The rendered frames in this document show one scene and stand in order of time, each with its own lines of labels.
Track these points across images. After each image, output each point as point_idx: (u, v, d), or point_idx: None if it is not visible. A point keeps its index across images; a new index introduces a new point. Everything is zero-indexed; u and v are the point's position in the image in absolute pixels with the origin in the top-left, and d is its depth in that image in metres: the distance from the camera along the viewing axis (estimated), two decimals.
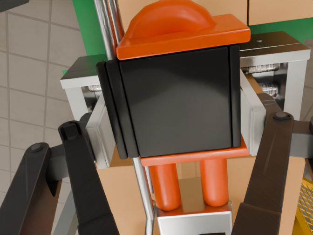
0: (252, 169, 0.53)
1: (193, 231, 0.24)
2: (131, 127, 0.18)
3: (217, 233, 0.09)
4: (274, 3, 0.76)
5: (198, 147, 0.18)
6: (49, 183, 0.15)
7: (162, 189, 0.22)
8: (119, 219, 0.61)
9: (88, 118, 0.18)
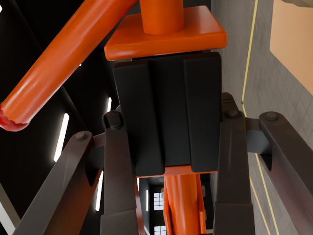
0: (300, 53, 0.28)
1: None
2: None
3: (217, 233, 0.09)
4: None
5: None
6: (92, 170, 0.16)
7: None
8: None
9: None
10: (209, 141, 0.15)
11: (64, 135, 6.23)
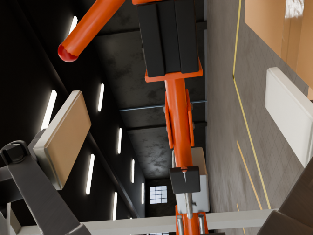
0: (261, 17, 0.39)
1: None
2: None
3: (217, 233, 0.09)
4: None
5: (176, 225, 0.47)
6: None
7: (183, 220, 0.42)
8: None
9: (44, 134, 0.17)
10: (190, 51, 0.26)
11: (51, 111, 6.06)
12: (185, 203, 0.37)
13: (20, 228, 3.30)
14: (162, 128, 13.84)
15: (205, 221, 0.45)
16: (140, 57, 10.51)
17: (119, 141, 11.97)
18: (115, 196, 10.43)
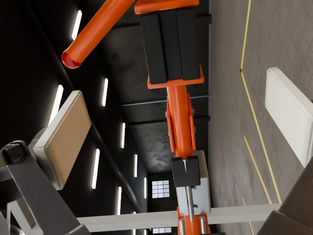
0: None
1: None
2: None
3: (217, 233, 0.09)
4: None
5: (178, 226, 0.48)
6: None
7: (185, 222, 0.43)
8: None
9: (44, 134, 0.17)
10: (191, 59, 0.27)
11: (58, 106, 6.05)
12: (187, 200, 0.38)
13: (34, 222, 3.32)
14: (165, 123, 13.85)
15: (207, 222, 0.46)
16: (144, 51, 10.46)
17: (122, 136, 11.99)
18: (119, 190, 10.48)
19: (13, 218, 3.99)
